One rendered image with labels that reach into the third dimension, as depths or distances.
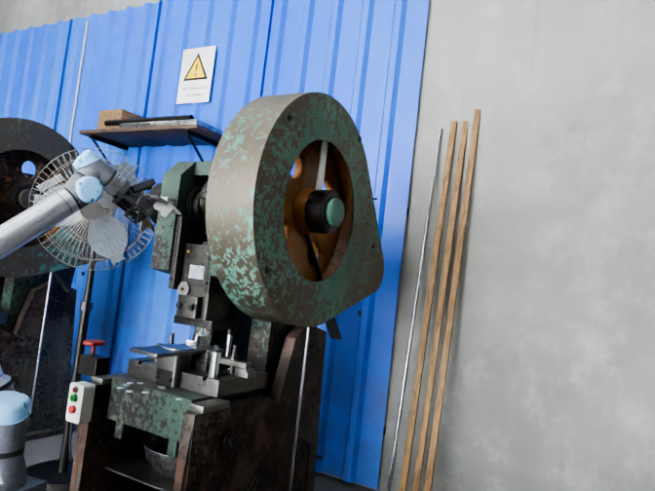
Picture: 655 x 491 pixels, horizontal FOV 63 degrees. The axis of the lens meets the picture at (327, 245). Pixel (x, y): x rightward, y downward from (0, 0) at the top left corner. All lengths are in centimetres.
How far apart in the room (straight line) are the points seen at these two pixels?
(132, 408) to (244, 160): 100
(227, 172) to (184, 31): 274
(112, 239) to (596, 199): 231
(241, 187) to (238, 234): 14
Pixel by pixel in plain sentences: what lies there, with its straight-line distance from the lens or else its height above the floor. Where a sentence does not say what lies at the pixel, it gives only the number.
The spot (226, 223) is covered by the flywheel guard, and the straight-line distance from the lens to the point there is 162.
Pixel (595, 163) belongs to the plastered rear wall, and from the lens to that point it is 288.
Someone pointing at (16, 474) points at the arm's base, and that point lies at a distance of 173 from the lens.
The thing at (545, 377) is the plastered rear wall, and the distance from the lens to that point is 282.
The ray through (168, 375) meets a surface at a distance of 205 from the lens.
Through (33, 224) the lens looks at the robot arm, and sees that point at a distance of 165.
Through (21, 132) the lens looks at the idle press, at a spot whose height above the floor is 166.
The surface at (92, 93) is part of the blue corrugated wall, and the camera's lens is 490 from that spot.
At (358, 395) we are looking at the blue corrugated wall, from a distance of 304.
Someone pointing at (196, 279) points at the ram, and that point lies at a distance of 209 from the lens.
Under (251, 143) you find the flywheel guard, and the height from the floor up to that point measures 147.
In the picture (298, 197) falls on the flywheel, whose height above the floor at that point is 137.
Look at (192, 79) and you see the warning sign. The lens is 407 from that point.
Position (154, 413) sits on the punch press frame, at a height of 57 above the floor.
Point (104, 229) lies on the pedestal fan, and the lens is 277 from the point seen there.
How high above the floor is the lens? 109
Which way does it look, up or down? 4 degrees up
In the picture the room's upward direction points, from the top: 7 degrees clockwise
